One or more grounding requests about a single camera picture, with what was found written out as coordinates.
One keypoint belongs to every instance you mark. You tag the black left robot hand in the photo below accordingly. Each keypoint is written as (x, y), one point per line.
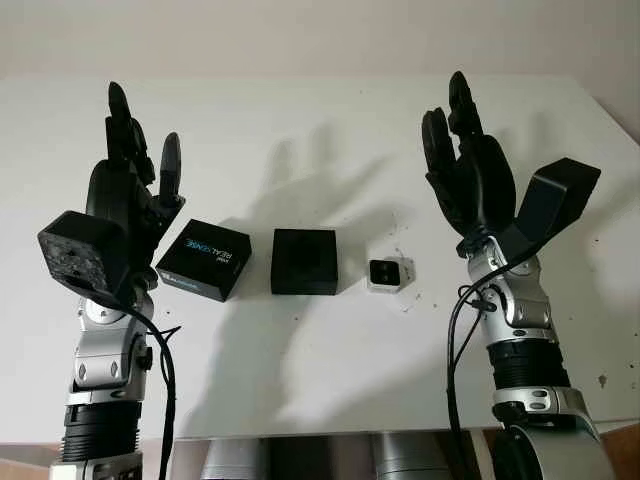
(112, 185)

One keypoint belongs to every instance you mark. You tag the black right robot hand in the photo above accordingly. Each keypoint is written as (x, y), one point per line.
(485, 185)

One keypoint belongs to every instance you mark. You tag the black RealSense box lid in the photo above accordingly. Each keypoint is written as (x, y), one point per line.
(210, 250)

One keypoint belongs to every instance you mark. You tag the small silver depth camera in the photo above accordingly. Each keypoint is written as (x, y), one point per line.
(385, 274)

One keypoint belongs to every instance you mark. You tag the grey robot leg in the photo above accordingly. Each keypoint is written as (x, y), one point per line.
(225, 460)
(405, 457)

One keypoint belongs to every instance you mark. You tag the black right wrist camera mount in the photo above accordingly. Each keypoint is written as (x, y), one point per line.
(555, 195)

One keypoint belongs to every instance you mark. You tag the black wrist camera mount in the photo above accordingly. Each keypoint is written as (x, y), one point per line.
(75, 250)
(555, 195)

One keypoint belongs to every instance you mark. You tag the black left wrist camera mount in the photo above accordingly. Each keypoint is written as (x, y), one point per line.
(75, 250)

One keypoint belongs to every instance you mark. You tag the black camera box base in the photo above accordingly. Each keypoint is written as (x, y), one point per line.
(305, 260)

